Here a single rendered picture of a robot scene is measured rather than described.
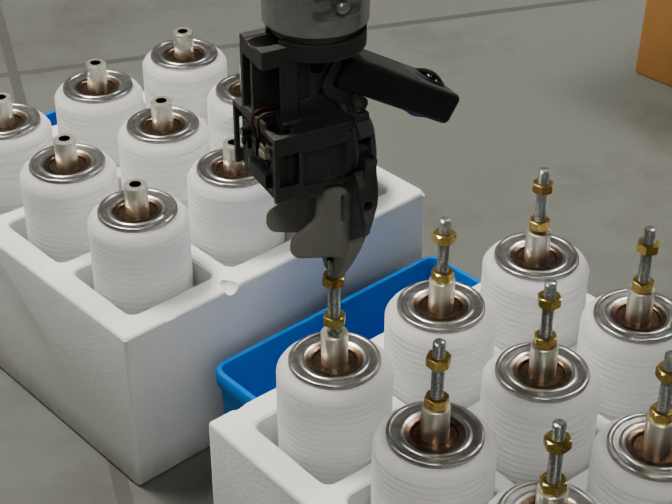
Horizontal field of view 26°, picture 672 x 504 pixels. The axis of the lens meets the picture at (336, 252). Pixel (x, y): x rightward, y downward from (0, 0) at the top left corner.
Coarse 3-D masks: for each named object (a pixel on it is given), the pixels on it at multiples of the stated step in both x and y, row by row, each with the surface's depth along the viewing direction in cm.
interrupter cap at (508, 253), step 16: (512, 240) 133; (560, 240) 133; (496, 256) 130; (512, 256) 131; (560, 256) 131; (576, 256) 130; (512, 272) 128; (528, 272) 128; (544, 272) 128; (560, 272) 128
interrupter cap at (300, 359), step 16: (320, 336) 121; (352, 336) 121; (304, 352) 119; (320, 352) 119; (352, 352) 119; (368, 352) 119; (304, 368) 117; (320, 368) 117; (352, 368) 117; (368, 368) 117; (320, 384) 115; (336, 384) 115; (352, 384) 115
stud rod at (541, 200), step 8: (544, 168) 126; (544, 176) 126; (544, 184) 126; (536, 200) 127; (544, 200) 127; (536, 208) 128; (544, 208) 127; (536, 216) 128; (544, 216) 128; (536, 232) 129
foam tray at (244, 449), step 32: (480, 288) 139; (224, 416) 123; (256, 416) 123; (224, 448) 122; (256, 448) 120; (224, 480) 124; (256, 480) 120; (288, 480) 117; (352, 480) 117; (576, 480) 117
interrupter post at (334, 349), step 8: (344, 328) 117; (328, 336) 116; (336, 336) 116; (344, 336) 116; (328, 344) 116; (336, 344) 116; (344, 344) 116; (328, 352) 117; (336, 352) 116; (344, 352) 117; (328, 360) 117; (336, 360) 117; (344, 360) 117; (328, 368) 117; (336, 368) 117
